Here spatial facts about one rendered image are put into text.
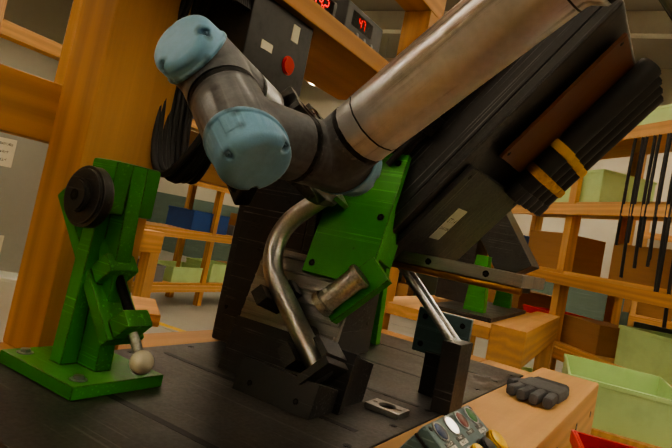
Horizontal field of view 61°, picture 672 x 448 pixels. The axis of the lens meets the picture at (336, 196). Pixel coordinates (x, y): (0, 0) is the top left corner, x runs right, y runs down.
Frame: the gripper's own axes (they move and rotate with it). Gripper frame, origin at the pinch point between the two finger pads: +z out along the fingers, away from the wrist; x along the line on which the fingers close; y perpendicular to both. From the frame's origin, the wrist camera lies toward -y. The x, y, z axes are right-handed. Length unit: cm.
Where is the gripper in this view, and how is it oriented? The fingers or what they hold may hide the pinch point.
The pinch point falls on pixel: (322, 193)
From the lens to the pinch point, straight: 86.4
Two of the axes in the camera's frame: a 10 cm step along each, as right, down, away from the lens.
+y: 8.2, -5.5, -1.8
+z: 4.5, 4.1, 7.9
